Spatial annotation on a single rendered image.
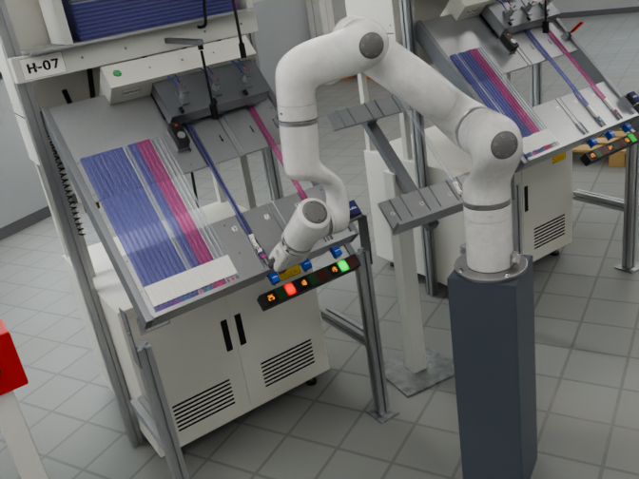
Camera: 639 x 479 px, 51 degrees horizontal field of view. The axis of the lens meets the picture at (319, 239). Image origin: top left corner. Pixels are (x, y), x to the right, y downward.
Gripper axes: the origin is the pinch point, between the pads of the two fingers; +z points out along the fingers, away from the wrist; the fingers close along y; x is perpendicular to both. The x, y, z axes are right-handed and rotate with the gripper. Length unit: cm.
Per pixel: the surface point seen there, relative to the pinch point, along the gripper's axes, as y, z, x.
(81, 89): -22, 18, 84
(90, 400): -45, 125, 15
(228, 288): -13.6, 7.5, 2.2
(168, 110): -6, 2, 59
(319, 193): 27.9, 8.3, 19.5
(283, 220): 12.1, 8.0, 15.4
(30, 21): -30, 3, 100
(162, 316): -33.5, 7.1, 2.2
